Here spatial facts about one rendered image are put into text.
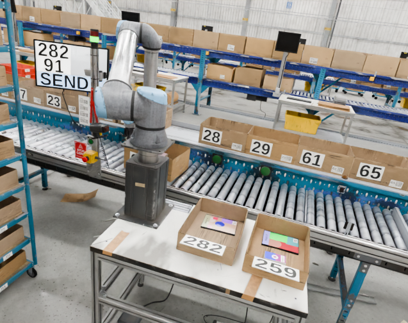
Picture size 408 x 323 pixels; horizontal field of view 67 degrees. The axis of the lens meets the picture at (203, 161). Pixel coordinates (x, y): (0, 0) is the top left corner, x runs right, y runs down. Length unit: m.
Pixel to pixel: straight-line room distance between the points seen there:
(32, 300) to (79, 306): 0.31
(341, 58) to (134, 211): 5.74
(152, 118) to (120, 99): 0.17
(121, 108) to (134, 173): 0.34
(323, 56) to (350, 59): 0.51
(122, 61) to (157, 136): 0.45
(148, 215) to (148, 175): 0.24
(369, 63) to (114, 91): 5.88
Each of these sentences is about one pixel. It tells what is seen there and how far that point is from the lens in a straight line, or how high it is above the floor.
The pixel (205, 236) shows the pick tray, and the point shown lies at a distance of 1.66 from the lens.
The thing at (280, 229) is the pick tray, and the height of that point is 0.79.
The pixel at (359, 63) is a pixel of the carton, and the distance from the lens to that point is 6.88.
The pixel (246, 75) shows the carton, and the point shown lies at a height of 0.99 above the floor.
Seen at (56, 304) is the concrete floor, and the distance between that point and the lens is 2.40.
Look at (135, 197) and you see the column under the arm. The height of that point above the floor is 0.89.
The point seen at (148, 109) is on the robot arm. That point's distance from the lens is 1.50.
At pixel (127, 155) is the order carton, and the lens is 2.28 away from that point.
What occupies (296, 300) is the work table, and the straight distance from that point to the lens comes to 1.48.
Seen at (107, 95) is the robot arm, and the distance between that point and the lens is 1.53.
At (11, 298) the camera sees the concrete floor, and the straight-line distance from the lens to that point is 2.51.
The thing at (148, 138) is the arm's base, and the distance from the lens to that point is 1.54.
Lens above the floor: 1.74
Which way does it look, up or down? 23 degrees down
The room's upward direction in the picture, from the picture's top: 8 degrees clockwise
